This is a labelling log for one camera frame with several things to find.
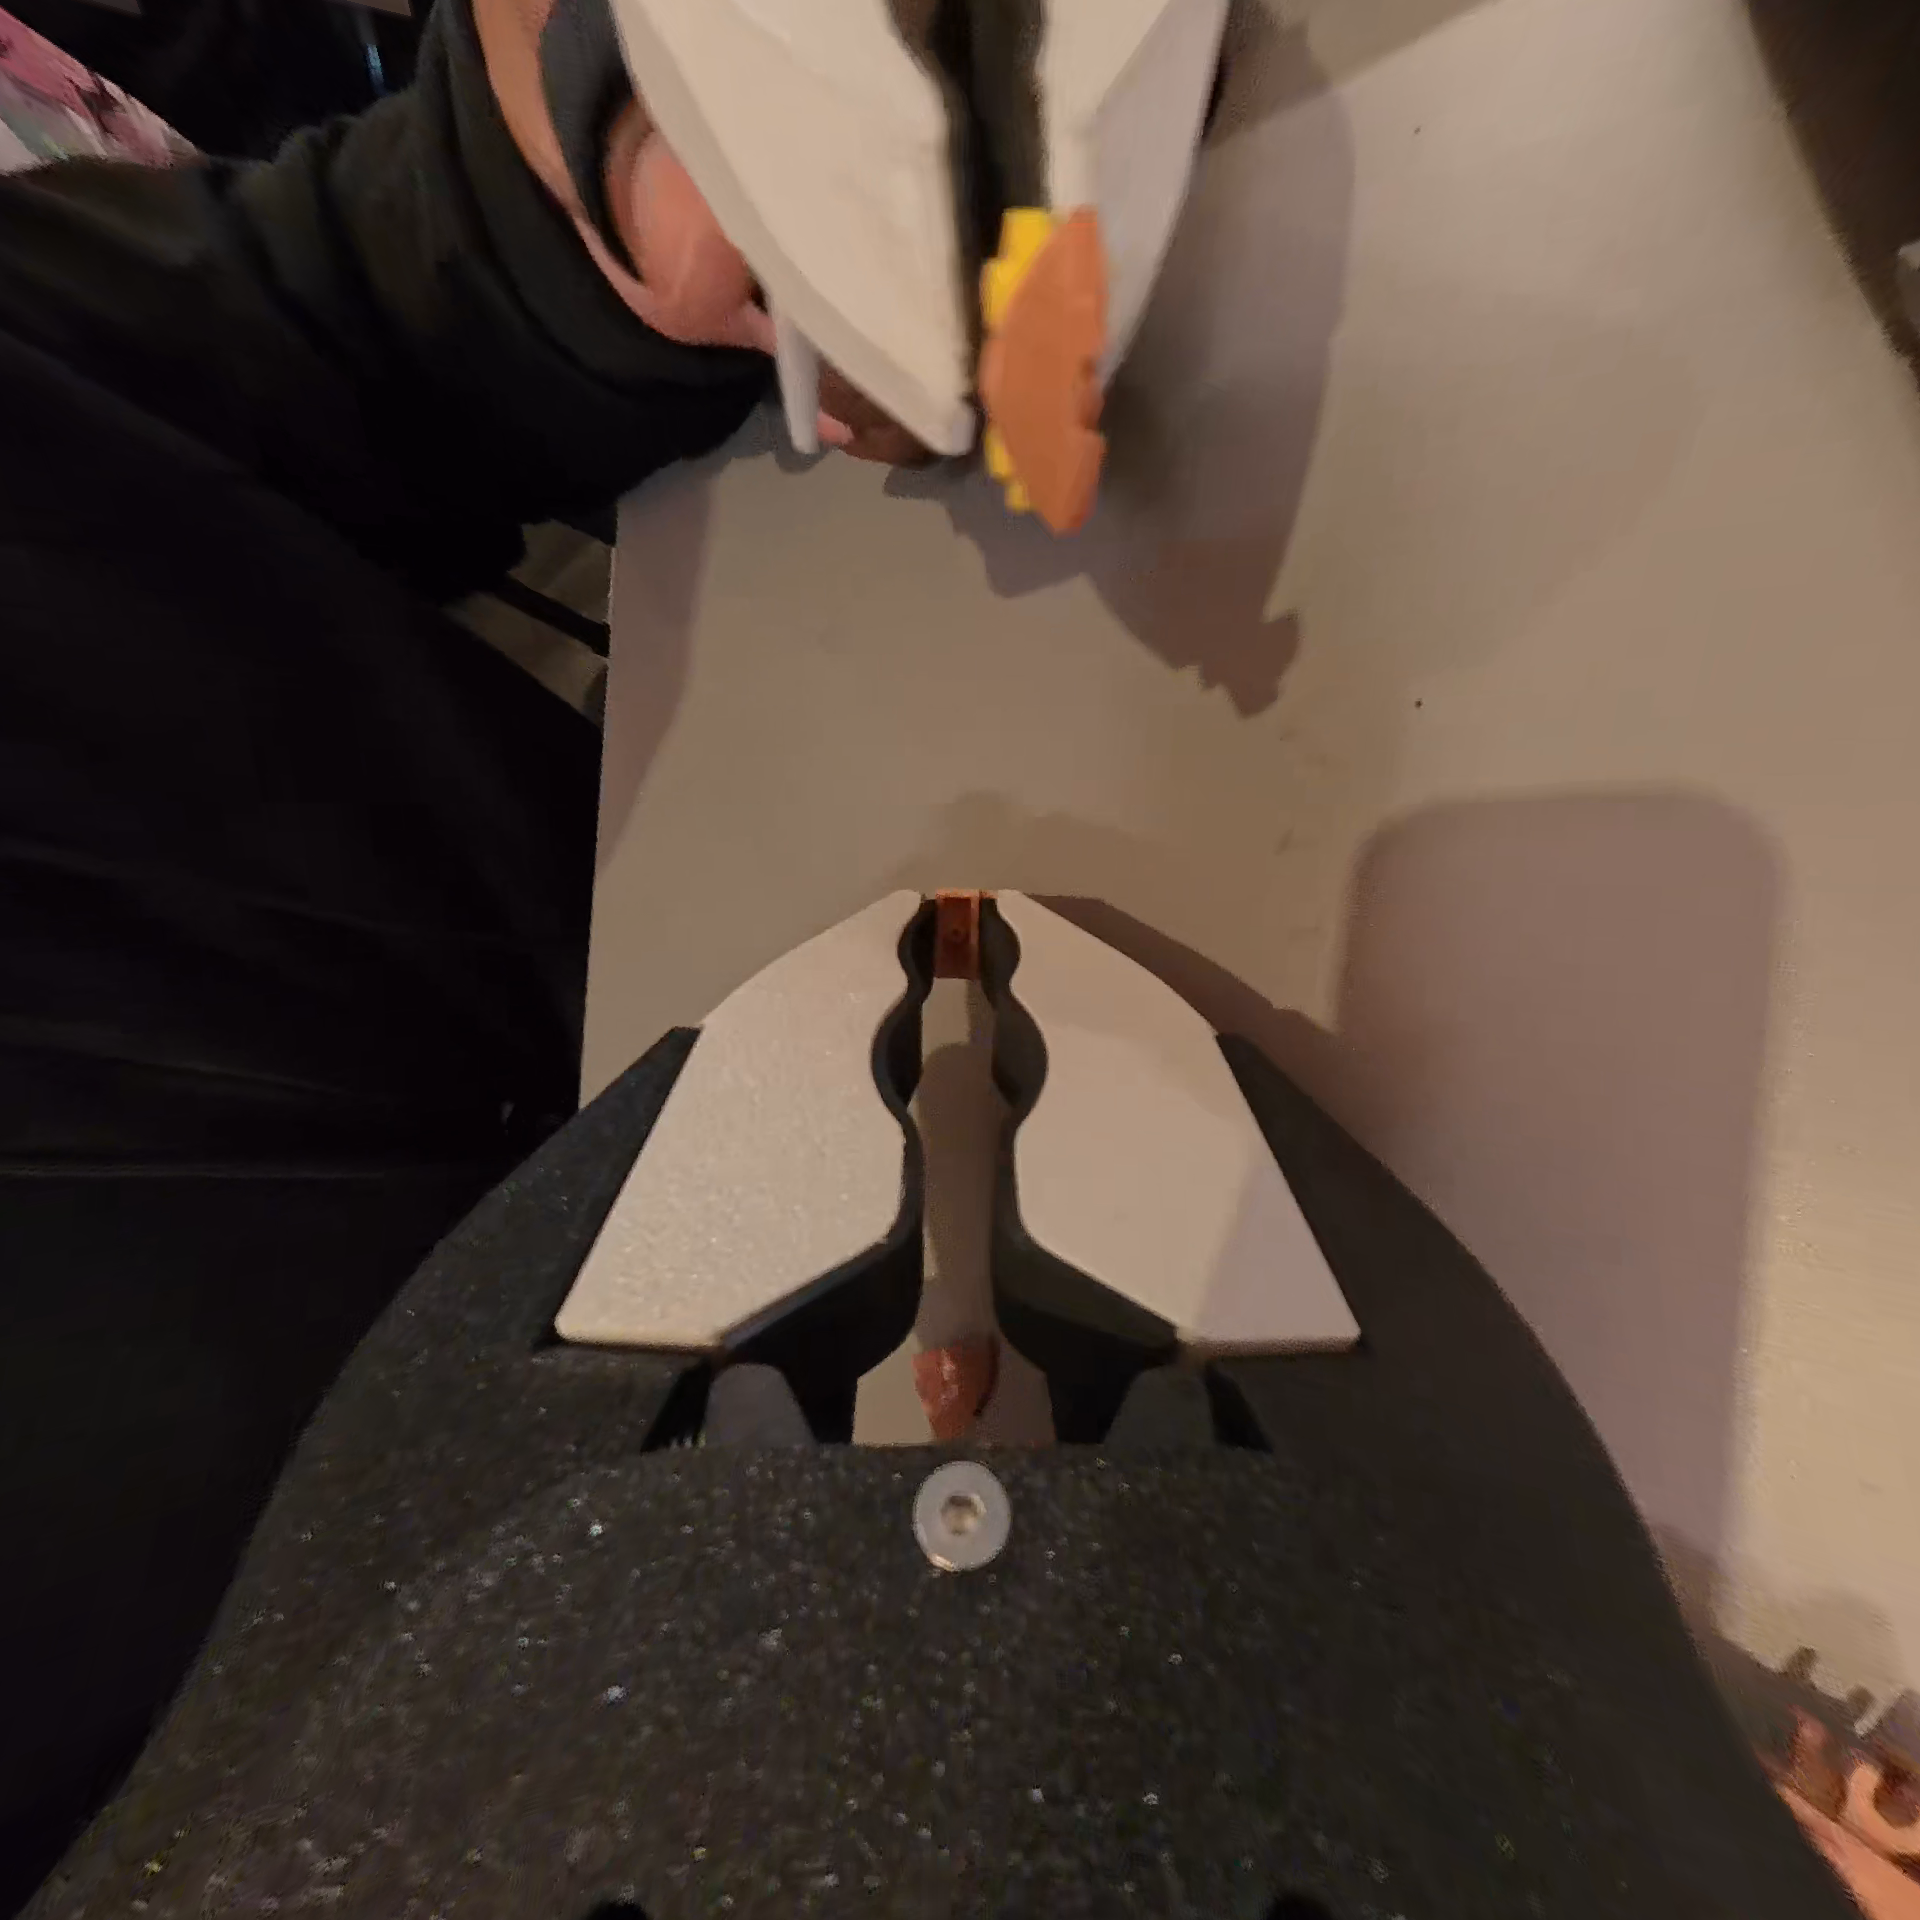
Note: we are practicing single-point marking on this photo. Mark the small reddish brown piece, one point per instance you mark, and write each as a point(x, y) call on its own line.
point(957, 1382)

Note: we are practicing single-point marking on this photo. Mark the pink printed cloth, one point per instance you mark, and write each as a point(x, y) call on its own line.
point(75, 83)

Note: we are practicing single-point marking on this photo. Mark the striped white cloth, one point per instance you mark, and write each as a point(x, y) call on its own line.
point(555, 630)

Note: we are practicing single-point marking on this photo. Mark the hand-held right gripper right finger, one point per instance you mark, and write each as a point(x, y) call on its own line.
point(1171, 1185)

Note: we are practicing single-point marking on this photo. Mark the small orange toy brick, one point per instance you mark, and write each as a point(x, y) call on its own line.
point(957, 939)

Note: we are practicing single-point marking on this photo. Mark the pile of orange toy pieces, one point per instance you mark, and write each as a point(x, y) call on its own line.
point(1845, 1785)

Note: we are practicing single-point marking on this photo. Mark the light grey desk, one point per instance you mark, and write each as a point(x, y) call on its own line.
point(1501, 451)

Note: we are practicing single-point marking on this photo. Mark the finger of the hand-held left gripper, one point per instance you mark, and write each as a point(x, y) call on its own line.
point(1148, 121)
point(811, 180)

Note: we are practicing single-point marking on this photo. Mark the person's left hand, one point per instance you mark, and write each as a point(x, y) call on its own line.
point(682, 240)

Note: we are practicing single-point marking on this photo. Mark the orange toy brick plate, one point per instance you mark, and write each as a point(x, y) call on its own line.
point(1050, 375)

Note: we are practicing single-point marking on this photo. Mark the yellow toy brick plate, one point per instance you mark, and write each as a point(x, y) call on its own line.
point(1021, 249)

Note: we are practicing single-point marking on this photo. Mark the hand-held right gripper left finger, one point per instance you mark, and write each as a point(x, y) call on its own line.
point(721, 1170)

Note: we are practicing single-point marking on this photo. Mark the person's black clothing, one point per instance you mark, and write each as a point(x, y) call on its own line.
point(271, 1124)

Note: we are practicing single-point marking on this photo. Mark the person's left forearm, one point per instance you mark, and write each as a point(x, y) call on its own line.
point(375, 301)

